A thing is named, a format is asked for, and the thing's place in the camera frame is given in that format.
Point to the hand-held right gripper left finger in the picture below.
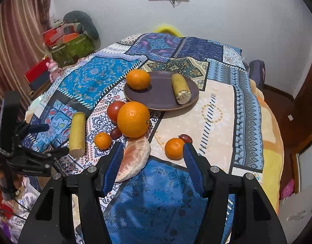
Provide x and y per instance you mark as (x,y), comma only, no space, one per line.
(115,166)

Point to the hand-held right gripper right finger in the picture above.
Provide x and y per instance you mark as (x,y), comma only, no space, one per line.
(192,167)

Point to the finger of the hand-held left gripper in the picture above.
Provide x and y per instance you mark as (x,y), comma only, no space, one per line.
(36,158)
(36,128)

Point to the pink pomelo segment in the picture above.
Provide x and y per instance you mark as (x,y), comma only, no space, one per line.
(135,155)

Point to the small tangerine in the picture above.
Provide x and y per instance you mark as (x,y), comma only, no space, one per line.
(173,148)
(102,141)

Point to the small dark red fruit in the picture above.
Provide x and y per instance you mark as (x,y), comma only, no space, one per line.
(186,138)
(115,133)

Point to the long yellow banana piece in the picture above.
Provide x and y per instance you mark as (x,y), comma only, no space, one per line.
(77,134)

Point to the red and blue box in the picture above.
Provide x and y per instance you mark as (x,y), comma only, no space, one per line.
(37,71)

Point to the large orange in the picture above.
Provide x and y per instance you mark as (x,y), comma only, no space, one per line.
(133,119)

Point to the red tomato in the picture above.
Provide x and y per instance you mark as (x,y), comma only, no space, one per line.
(113,110)

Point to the pink toy figure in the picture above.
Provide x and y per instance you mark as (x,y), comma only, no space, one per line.
(54,70)

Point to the blue patchwork printed cloth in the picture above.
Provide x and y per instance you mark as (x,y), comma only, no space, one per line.
(222,111)

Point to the brown striped curtain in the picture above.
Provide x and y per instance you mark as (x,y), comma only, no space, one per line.
(16,43)

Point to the brown round plate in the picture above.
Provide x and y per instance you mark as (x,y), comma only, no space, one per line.
(161,94)

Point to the short yellow banana piece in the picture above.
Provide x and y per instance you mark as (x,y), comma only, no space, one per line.
(180,86)

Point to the yellow blanket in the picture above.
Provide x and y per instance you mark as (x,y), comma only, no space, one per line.
(270,132)

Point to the red and orange bag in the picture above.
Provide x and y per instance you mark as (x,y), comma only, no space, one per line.
(50,35)

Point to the green patterned box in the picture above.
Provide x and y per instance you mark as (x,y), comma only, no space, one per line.
(72,48)

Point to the medium orange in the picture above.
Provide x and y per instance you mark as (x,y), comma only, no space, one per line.
(138,79)

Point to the pink slipper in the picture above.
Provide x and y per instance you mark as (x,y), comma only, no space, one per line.
(288,189)

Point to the grey pillow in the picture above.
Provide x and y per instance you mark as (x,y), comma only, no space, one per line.
(91,29)

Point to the white cabinet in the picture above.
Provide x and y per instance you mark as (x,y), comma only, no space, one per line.
(303,203)

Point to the purple chair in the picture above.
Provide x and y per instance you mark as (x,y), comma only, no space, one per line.
(257,71)

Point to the yellow fluffy object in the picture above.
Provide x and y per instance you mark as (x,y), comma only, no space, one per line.
(166,28)

